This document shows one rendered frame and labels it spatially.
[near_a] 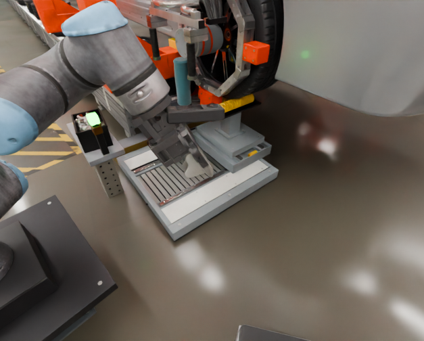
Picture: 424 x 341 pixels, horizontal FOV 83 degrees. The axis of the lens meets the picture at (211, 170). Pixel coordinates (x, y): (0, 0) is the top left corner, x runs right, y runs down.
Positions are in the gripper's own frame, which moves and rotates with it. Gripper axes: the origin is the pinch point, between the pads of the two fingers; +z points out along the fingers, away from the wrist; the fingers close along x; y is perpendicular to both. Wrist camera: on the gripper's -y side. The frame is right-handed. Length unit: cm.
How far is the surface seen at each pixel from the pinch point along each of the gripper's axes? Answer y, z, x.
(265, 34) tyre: -46, -4, -63
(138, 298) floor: 63, 53, -23
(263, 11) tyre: -49, -12, -64
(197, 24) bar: -22, -22, -61
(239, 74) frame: -30, 6, -67
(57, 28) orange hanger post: 81, -76, -293
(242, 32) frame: -38, -10, -64
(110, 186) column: 67, 28, -88
